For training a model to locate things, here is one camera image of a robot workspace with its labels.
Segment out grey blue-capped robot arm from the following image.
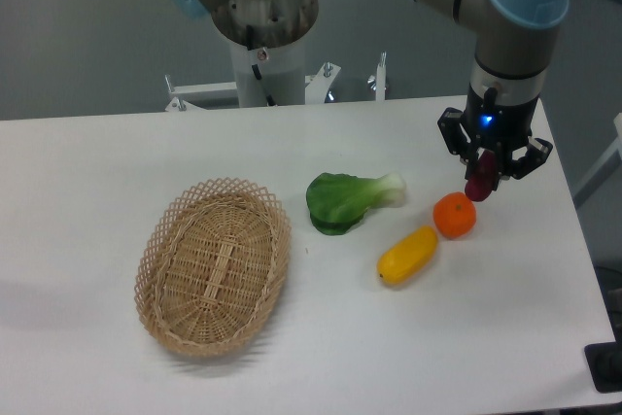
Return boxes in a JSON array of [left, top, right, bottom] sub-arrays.
[[173, 0, 569, 200]]

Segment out white metal mounting frame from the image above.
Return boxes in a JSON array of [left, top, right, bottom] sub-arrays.
[[164, 52, 389, 112]]

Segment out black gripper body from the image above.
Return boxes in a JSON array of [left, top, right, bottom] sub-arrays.
[[464, 64, 542, 151]]

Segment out purple sweet potato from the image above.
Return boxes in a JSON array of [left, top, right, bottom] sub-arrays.
[[465, 151, 498, 202]]

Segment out white frame at right edge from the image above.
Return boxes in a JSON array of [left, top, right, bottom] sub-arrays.
[[571, 114, 621, 209]]

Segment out orange mandarin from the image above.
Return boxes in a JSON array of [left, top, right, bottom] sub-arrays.
[[432, 192, 477, 239]]

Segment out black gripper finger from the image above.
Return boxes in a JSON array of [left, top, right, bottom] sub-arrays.
[[437, 107, 480, 180], [495, 136, 553, 189]]

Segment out yellow mango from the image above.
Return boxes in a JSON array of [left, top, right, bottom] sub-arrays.
[[376, 225, 438, 286]]

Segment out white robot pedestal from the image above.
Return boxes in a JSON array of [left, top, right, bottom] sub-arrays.
[[211, 0, 321, 108]]

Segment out black cable on pedestal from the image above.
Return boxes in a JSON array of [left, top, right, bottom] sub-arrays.
[[244, 24, 279, 108]]

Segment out woven wicker basket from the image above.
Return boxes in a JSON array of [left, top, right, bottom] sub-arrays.
[[134, 178, 291, 358]]

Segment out black box at table edge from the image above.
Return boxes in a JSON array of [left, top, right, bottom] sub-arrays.
[[584, 342, 621, 394]]

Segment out green bok choy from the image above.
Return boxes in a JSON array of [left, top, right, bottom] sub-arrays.
[[305, 173, 406, 235]]

